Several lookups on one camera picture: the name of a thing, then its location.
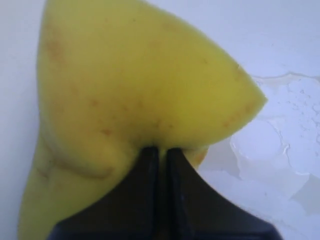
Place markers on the orange liquid spill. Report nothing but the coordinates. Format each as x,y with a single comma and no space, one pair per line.
271,168

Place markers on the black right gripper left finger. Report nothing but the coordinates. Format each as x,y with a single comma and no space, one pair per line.
128,212

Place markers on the yellow sponge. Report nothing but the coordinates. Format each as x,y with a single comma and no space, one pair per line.
114,77

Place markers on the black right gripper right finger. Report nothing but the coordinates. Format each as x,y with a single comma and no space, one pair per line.
198,212

